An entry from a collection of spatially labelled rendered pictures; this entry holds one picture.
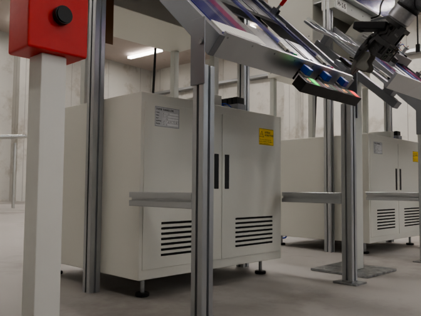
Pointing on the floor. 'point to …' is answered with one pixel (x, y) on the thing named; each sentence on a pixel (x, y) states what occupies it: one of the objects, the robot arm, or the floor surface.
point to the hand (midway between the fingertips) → (352, 69)
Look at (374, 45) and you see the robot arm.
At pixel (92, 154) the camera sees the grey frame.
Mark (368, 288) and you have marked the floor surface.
